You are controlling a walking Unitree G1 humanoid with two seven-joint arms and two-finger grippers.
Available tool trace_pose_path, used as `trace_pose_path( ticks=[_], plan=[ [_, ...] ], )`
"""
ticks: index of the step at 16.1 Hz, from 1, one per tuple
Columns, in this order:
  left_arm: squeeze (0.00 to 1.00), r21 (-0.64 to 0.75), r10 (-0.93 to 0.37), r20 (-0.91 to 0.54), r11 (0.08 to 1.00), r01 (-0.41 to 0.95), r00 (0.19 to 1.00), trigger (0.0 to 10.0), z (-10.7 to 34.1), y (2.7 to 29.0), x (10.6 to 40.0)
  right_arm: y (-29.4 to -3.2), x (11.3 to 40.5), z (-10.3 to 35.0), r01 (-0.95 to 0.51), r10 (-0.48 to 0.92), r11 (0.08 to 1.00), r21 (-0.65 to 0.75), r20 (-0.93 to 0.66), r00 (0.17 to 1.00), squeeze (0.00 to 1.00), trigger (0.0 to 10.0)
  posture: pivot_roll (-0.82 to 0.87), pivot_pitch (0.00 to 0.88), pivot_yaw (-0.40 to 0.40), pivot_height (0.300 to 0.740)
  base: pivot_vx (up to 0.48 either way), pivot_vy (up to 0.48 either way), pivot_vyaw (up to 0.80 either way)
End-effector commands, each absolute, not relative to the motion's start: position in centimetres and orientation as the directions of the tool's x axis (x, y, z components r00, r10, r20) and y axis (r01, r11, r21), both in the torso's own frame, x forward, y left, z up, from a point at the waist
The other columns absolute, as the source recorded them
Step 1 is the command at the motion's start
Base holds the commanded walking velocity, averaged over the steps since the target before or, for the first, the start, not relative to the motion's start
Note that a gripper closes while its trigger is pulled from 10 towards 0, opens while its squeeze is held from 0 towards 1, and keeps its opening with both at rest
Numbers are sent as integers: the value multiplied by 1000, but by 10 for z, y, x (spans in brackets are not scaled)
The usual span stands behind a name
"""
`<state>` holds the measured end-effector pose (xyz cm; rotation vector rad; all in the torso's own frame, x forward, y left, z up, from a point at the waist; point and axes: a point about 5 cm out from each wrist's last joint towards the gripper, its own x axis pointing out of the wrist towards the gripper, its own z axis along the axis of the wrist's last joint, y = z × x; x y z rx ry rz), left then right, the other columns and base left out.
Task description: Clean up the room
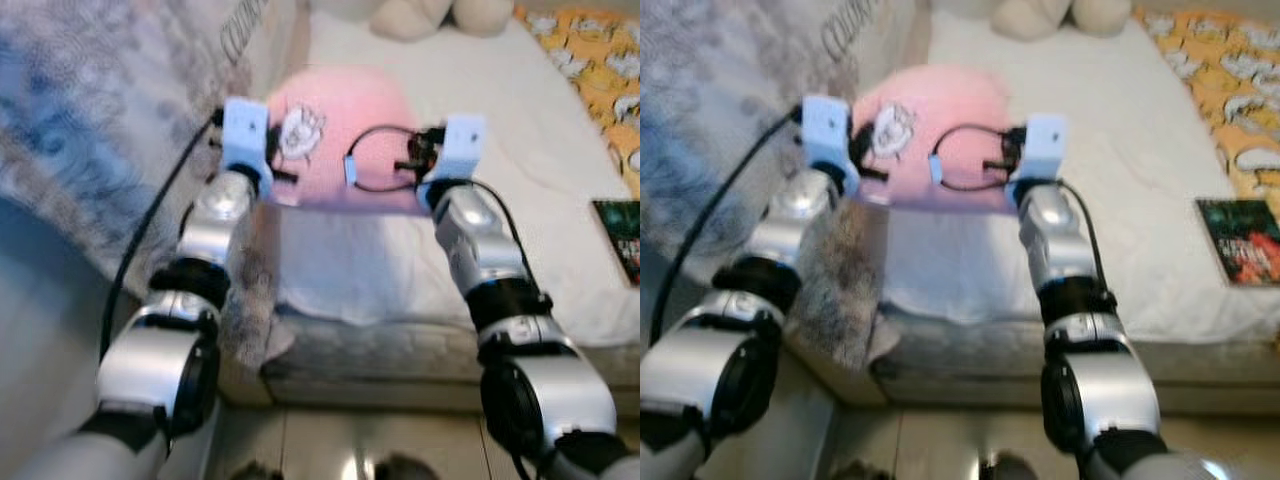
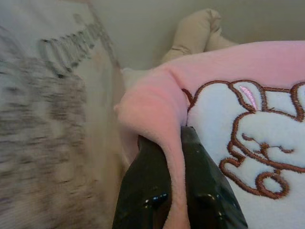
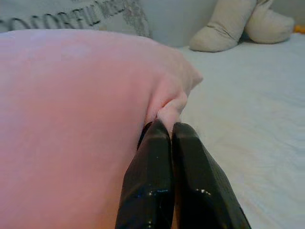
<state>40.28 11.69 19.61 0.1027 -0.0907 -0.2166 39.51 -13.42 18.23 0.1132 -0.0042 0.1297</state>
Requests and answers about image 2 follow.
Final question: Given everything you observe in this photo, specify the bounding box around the pink bunny pillow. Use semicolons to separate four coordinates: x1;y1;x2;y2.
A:
113;40;305;229

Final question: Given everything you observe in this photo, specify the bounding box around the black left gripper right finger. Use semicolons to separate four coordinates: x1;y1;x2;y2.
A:
181;126;249;229

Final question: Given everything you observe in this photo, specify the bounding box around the beige plush toy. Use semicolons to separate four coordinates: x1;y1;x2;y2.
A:
162;8;240;64

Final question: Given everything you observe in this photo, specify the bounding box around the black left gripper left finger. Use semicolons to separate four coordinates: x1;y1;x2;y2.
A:
112;135;177;229

